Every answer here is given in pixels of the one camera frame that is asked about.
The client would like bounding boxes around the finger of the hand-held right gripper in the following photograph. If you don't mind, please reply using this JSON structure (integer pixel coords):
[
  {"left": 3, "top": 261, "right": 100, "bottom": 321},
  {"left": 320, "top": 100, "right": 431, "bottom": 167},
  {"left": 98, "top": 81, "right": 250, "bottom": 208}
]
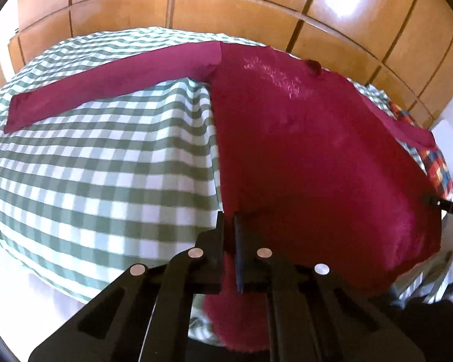
[{"left": 422, "top": 195, "right": 453, "bottom": 218}]

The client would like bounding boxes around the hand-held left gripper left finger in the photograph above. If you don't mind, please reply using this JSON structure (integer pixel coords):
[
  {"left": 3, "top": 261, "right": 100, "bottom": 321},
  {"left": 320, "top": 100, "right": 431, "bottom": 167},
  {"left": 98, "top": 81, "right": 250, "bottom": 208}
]
[{"left": 28, "top": 212, "right": 226, "bottom": 362}]

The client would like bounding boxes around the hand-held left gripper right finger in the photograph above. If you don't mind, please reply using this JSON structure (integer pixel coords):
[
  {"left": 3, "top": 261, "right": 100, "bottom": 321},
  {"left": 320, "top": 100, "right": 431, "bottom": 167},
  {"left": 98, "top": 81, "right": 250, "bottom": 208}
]
[{"left": 233, "top": 214, "right": 426, "bottom": 362}]

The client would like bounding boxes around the red long sleeve shirt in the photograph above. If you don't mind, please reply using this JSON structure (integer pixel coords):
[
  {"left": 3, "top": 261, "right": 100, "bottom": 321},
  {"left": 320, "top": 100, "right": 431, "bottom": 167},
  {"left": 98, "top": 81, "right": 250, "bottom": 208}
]
[{"left": 3, "top": 41, "right": 444, "bottom": 351}]

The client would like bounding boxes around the colourful plaid cloth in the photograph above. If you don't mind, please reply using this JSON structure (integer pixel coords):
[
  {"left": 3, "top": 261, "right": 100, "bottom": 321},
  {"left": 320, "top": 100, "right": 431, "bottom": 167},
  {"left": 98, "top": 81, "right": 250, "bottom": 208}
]
[{"left": 390, "top": 100, "right": 453, "bottom": 197}]

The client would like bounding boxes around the white grey cloth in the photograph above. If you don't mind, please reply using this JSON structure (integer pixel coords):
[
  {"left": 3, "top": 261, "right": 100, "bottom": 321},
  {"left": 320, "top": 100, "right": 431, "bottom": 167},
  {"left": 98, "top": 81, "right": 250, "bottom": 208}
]
[{"left": 393, "top": 247, "right": 453, "bottom": 307}]

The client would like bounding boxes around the green checked bed sheet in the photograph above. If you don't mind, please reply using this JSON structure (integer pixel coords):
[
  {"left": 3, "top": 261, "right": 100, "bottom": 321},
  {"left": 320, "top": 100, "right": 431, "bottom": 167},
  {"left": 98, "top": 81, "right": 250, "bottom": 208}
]
[{"left": 0, "top": 26, "right": 453, "bottom": 344}]

